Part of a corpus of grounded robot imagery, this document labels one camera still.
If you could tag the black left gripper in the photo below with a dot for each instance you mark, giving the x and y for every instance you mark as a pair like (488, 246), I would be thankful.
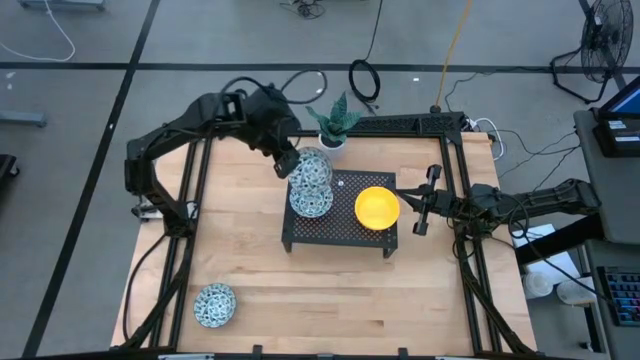
(272, 120)

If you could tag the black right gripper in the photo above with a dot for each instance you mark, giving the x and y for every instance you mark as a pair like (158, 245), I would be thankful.
(442, 202)

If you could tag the yellow mini bowl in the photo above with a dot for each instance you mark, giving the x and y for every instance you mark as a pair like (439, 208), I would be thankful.
(377, 208)

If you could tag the teal patterned mini bowl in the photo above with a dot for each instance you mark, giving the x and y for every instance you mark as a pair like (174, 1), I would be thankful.
(311, 167)
(215, 305)
(311, 205)

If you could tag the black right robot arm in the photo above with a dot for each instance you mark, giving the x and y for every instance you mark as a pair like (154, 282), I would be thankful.
(550, 197)

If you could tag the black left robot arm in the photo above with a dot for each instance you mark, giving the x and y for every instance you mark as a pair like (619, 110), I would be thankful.
(165, 137)

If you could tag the green snake plant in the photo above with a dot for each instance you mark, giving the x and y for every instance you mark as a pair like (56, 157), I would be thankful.
(334, 122)

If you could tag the white round plant pot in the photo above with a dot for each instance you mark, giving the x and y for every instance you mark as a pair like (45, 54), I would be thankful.
(330, 144)

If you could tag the black perforated metal panel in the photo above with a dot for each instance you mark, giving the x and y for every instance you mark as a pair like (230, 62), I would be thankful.
(400, 123)

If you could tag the black perforated metal rack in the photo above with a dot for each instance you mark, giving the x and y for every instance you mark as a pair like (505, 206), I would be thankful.
(345, 225)

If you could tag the white round lid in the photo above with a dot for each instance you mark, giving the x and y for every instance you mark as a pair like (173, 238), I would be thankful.
(537, 284)
(572, 292)

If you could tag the black desk beam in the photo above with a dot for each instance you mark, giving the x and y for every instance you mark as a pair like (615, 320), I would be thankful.
(560, 245)

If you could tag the silver mounting plate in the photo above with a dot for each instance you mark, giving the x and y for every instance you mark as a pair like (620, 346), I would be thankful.
(147, 212)

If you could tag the black table clamp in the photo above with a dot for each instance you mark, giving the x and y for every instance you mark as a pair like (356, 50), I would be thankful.
(401, 352)
(256, 351)

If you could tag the white paper sheet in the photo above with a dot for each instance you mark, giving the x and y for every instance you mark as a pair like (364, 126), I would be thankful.
(555, 272)

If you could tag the grey desk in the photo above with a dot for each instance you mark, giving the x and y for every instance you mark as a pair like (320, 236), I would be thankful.
(595, 260)
(620, 200)

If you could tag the black box with labels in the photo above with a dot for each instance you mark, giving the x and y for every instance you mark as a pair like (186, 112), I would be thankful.
(615, 145)

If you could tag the backlit keyboard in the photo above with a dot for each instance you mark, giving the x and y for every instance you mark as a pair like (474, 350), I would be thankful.
(622, 295)

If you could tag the computer monitor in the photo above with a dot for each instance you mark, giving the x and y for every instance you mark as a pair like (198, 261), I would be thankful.
(627, 102)

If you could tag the grey furniture foot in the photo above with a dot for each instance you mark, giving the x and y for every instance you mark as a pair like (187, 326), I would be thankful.
(60, 4)
(20, 119)

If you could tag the black floor fan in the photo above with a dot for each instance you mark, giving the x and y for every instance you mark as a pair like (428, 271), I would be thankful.
(597, 25)

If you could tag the silver aluminium bar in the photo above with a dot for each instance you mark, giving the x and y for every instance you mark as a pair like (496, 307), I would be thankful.
(185, 357)

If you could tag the black caster base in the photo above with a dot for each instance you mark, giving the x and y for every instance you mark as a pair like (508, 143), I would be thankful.
(6, 170)

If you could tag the black aluminium table frame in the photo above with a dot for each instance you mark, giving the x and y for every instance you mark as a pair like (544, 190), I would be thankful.
(451, 137)

